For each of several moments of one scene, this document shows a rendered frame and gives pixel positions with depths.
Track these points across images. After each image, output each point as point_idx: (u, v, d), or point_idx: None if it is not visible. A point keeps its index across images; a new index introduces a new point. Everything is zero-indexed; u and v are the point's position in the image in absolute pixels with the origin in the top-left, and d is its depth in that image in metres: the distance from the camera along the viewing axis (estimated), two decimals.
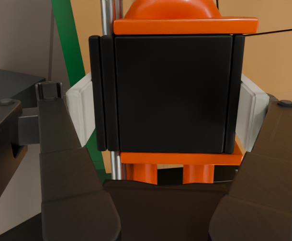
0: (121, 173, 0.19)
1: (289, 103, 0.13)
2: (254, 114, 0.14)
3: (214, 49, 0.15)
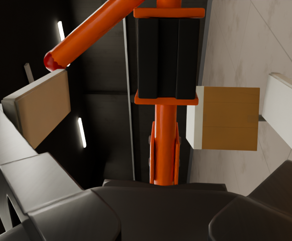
0: None
1: None
2: None
3: None
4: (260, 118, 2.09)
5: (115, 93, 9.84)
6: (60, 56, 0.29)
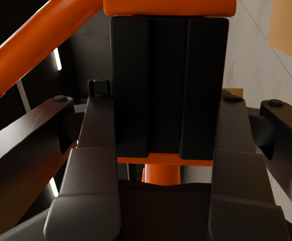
0: None
1: (235, 97, 0.13)
2: None
3: None
4: None
5: None
6: None
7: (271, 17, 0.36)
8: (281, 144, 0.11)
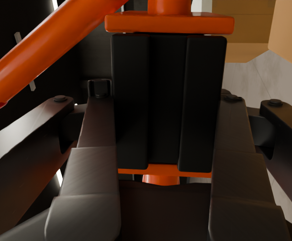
0: None
1: (235, 97, 0.13)
2: None
3: None
4: None
5: None
6: None
7: (272, 22, 0.36)
8: (281, 144, 0.11)
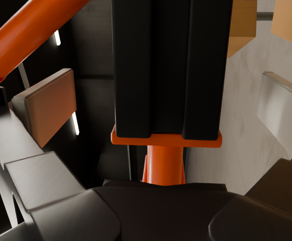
0: None
1: None
2: None
3: None
4: (259, 15, 1.72)
5: (108, 77, 9.48)
6: None
7: (275, 5, 0.35)
8: None
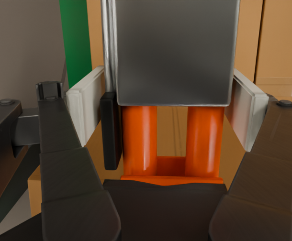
0: None
1: (289, 103, 0.13)
2: (254, 114, 0.14)
3: None
4: None
5: None
6: None
7: None
8: None
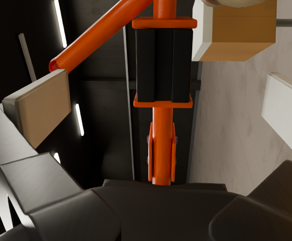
0: None
1: None
2: None
3: None
4: None
5: (113, 79, 9.62)
6: (64, 63, 0.31)
7: None
8: None
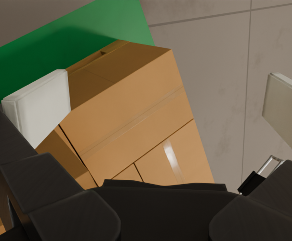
0: None
1: None
2: None
3: None
4: None
5: None
6: None
7: None
8: None
